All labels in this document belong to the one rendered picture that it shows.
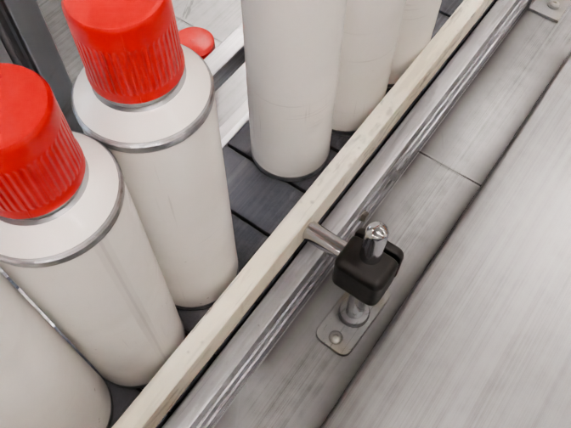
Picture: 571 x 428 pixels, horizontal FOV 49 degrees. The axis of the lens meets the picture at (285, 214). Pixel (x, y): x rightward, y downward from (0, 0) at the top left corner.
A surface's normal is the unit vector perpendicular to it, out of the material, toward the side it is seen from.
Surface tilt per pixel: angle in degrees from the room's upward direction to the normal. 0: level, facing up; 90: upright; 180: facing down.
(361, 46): 90
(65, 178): 90
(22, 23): 90
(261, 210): 0
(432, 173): 0
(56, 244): 45
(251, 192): 0
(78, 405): 90
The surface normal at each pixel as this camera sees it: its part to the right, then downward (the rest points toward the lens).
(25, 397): 0.77, 0.55
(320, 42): 0.50, 0.76
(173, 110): 0.46, 0.06
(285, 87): -0.14, 0.87
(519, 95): 0.00, -0.49
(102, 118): -0.35, 0.12
